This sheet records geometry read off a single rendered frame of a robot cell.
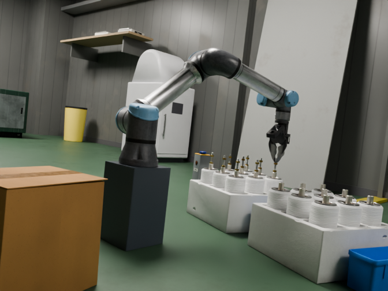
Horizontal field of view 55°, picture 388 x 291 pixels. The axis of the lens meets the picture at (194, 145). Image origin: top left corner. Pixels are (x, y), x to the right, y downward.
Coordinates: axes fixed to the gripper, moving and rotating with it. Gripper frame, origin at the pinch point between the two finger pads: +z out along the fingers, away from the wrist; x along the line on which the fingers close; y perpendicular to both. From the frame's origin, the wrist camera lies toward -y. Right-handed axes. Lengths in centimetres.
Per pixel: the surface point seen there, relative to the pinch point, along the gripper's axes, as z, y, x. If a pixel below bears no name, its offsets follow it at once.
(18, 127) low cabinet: 19, 130, 454
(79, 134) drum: 23, 222, 428
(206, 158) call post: 5.2, 1.2, 41.5
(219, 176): 11.3, -19.7, 20.3
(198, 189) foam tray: 19.9, -17.8, 32.9
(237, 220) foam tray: 28.6, -25.5, 4.6
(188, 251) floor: 35, -64, 4
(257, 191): 15.6, -13.3, 2.0
